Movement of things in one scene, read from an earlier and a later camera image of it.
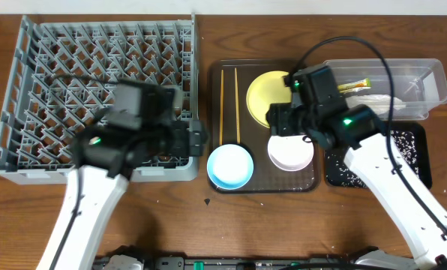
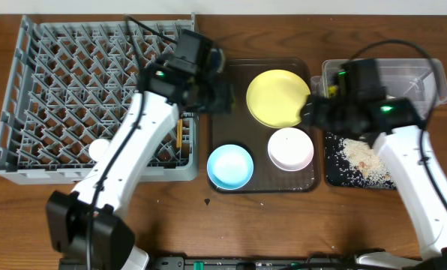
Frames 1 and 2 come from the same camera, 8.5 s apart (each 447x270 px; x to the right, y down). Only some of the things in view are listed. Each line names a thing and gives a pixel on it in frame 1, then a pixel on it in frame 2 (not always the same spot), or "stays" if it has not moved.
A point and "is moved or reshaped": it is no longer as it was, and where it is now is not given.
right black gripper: [280, 118] -> [320, 119]
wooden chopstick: [237, 109] is moved or reshaped
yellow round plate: [266, 88] stays
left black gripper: [196, 137] -> [219, 99]
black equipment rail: [375, 262] stays
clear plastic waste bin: [415, 84] stays
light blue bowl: [230, 166] stays
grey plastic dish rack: [61, 80] stays
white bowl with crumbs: [290, 153] stays
